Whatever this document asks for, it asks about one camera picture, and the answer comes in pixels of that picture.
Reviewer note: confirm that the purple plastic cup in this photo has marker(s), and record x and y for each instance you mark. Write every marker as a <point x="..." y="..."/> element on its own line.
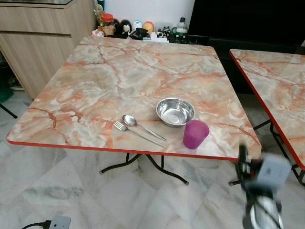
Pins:
<point x="195" y="136"/>

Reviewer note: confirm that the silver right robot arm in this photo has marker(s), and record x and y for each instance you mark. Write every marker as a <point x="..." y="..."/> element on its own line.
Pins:
<point x="262" y="212"/>

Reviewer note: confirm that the black metal table legs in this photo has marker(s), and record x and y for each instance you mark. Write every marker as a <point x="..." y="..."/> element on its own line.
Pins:
<point x="282" y="145"/>
<point x="162" y="169"/>

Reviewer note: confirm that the stainless steel bowl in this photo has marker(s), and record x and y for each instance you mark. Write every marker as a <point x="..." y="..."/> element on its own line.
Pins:
<point x="175" y="113"/>

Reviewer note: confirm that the stainless steel spoon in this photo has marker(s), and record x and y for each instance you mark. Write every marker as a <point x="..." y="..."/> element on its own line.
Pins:
<point x="129" y="119"/>

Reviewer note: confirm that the stainless steel fork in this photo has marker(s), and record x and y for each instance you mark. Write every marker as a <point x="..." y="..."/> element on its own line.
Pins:
<point x="119" y="126"/>

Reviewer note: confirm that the black television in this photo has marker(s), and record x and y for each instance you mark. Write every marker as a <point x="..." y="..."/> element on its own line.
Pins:
<point x="248" y="19"/>

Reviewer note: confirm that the dark bottle white cap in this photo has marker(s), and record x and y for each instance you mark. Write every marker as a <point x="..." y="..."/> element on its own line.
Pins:
<point x="181" y="31"/>

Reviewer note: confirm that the white flat box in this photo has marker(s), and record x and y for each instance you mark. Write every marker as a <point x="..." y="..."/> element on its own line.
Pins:
<point x="159" y="37"/>

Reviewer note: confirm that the orange round toy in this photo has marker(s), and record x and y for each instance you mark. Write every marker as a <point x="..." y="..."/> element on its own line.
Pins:
<point x="148" y="26"/>

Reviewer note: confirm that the white round toy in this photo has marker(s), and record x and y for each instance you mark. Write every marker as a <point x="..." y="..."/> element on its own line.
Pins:
<point x="137" y="25"/>

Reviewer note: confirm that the black round plush toy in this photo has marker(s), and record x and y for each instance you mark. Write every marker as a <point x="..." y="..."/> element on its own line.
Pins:
<point x="124" y="27"/>

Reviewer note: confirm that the red lid jar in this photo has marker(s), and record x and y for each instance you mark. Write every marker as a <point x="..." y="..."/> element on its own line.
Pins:
<point x="107" y="24"/>

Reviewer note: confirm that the small golden figurine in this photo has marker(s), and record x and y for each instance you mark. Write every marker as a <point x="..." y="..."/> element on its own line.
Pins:
<point x="99" y="12"/>

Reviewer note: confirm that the light wooden cabinet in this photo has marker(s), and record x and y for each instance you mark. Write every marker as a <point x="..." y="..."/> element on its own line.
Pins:
<point x="38" y="43"/>

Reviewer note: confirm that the dark green bin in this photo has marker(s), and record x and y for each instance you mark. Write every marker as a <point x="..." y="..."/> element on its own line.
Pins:
<point x="5" y="86"/>

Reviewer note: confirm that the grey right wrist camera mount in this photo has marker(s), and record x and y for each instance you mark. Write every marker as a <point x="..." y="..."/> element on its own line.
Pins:
<point x="275" y="171"/>

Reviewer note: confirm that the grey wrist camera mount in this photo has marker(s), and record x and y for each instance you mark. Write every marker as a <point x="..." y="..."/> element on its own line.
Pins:
<point x="61" y="223"/>
<point x="275" y="171"/>

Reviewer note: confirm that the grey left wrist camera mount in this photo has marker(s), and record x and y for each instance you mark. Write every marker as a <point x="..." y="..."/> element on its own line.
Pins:
<point x="61" y="223"/>

